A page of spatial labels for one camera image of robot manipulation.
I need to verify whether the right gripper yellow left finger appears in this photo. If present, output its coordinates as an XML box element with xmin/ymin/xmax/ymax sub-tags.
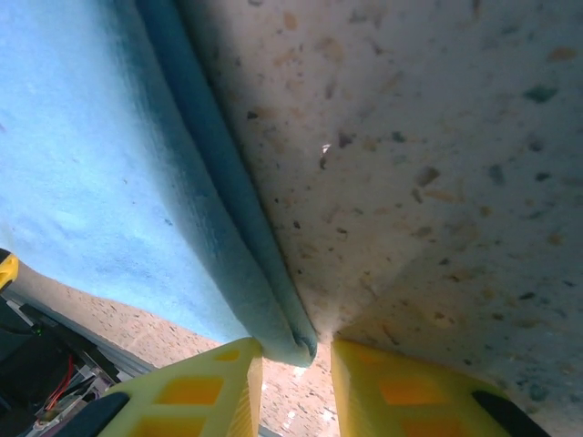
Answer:
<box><xmin>97</xmin><ymin>336</ymin><xmax>265</xmax><ymax>437</ymax></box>

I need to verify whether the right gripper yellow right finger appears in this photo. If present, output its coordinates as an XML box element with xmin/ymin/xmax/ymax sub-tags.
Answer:
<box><xmin>329</xmin><ymin>338</ymin><xmax>548</xmax><ymax>437</ymax></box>

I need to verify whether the light blue printed t-shirt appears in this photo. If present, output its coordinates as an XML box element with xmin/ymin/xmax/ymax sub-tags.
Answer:
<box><xmin>0</xmin><ymin>0</ymin><xmax>320</xmax><ymax>368</ymax></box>

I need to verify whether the aluminium frame rail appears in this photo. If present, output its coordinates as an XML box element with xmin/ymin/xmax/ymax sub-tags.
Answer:
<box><xmin>26</xmin><ymin>300</ymin><xmax>156</xmax><ymax>379</ymax></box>

